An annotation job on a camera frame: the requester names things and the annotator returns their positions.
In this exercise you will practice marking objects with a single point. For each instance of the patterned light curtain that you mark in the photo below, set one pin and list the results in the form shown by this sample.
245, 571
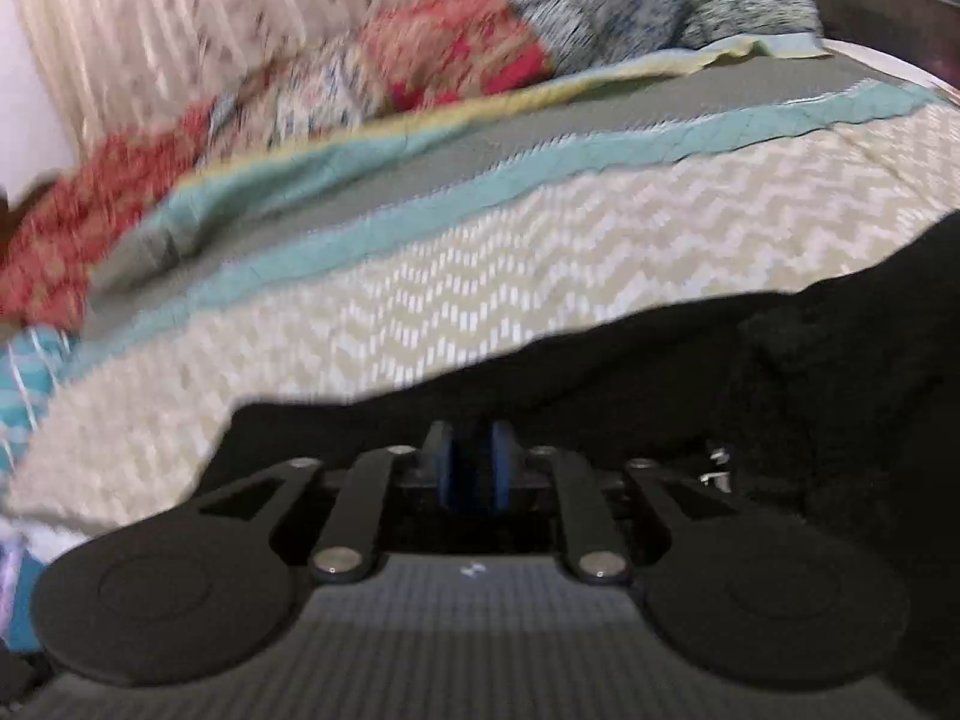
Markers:
150, 22

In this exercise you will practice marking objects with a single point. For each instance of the dark teal-rimmed object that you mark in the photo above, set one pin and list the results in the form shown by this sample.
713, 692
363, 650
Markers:
885, 7

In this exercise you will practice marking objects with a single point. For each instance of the black pants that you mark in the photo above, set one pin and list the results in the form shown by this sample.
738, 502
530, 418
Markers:
825, 360

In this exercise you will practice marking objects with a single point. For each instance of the teal striped cloth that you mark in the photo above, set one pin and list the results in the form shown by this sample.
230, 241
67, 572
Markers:
26, 390

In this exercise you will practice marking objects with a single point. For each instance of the chevron striped quilt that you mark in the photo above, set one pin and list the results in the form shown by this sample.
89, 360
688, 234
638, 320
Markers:
465, 255

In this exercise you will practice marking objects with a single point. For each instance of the grey and red patchwork blanket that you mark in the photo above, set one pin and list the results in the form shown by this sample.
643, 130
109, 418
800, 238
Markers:
450, 45

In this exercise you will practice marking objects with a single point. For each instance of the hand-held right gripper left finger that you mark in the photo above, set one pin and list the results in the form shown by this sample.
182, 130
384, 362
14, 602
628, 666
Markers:
448, 469

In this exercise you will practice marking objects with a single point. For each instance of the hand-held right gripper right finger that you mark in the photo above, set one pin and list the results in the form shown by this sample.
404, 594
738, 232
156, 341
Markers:
500, 469

